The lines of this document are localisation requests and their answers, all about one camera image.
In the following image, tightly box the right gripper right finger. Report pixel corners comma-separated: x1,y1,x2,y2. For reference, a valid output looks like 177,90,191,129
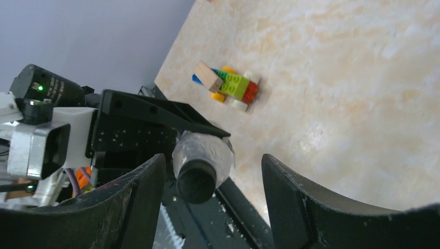
262,154,439,248

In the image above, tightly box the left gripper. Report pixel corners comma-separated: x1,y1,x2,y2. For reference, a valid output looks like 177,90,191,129
52,89,230,176

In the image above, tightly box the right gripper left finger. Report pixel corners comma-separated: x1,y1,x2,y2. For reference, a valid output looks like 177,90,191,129
1,154,166,248

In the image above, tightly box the small clear bottle black cap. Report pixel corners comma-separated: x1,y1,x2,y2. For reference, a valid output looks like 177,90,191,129
172,131,236,188

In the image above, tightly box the colourful toy block car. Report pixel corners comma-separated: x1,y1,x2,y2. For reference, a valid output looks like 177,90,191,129
192,61,261,112

